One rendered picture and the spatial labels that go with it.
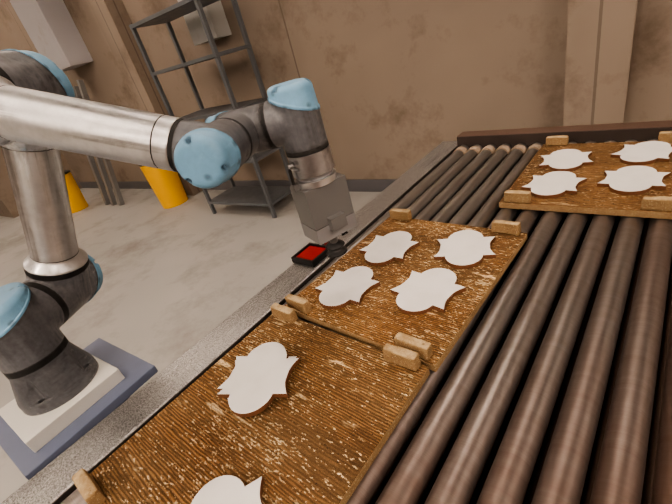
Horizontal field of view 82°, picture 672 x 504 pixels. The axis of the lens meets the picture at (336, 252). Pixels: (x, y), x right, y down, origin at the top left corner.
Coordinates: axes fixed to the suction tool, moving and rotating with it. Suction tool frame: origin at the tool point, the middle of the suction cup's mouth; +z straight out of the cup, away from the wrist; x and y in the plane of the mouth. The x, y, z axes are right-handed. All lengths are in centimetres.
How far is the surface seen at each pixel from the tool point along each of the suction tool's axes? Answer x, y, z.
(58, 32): 571, -18, -115
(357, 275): 0.8, 3.4, 8.1
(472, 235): -7.6, 28.8, 8.1
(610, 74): 63, 218, 21
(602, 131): 2, 96, 8
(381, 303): -9.5, 1.7, 9.1
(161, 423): -5.8, -40.4, 9.1
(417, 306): -16.3, 4.8, 8.1
